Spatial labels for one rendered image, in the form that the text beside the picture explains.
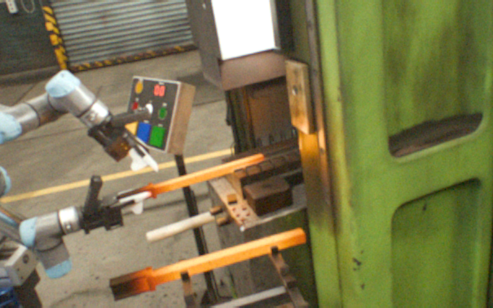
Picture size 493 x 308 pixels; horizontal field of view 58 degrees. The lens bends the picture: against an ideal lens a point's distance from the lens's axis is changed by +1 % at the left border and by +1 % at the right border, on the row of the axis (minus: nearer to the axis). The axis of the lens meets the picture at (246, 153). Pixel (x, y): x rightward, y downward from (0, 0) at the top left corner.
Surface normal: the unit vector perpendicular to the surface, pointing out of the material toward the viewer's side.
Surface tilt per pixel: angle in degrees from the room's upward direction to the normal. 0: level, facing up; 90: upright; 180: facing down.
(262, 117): 90
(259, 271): 90
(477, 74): 90
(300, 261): 90
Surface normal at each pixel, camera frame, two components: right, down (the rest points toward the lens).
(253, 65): 0.35, 0.33
